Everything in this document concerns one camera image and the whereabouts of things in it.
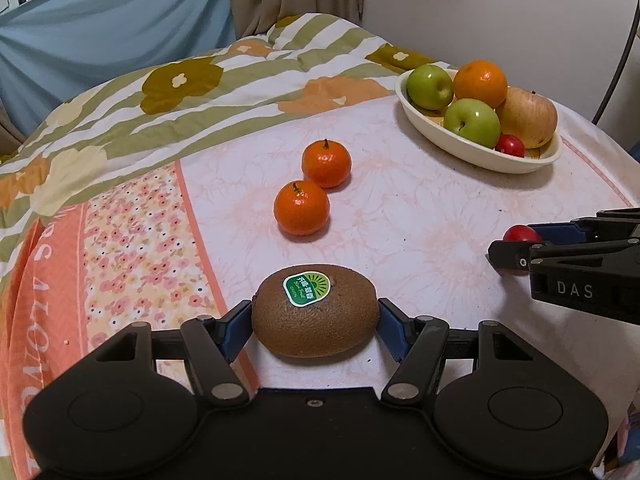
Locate pink floral tablecloth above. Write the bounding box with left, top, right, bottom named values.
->
left=0, top=92, right=640, bottom=480

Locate large orange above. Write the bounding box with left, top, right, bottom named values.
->
left=453, top=60, right=509, bottom=108

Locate red cherry tomato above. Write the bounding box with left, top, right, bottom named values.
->
left=503, top=225, right=542, bottom=245
left=495, top=134, right=526, bottom=157

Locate green striped floral quilt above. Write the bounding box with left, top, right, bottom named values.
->
left=0, top=12, right=461, bottom=271

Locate blue curtain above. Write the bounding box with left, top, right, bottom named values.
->
left=0, top=0, right=238, bottom=151

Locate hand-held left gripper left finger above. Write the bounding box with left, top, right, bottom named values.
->
left=75, top=299, right=253, bottom=408

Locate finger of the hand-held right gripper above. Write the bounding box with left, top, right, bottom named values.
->
left=487, top=237, right=640, bottom=276
left=527, top=206, right=640, bottom=244

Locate green apple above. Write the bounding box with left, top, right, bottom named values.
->
left=444, top=98, right=502, bottom=149
left=406, top=64, right=455, bottom=111

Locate small tangerine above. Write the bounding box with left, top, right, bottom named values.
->
left=301, top=139, right=352, bottom=189
left=273, top=180, right=331, bottom=237

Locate yellow cartoon plate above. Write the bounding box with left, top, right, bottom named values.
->
left=395, top=65, right=562, bottom=175

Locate red yellow apple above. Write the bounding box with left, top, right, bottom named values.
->
left=495, top=86, right=558, bottom=149

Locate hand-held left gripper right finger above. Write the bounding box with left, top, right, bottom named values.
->
left=377, top=297, right=548, bottom=403

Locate brown kiwi with green sticker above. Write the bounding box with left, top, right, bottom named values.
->
left=251, top=266, right=381, bottom=359

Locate black cable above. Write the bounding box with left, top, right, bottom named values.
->
left=592, top=25, right=640, bottom=123

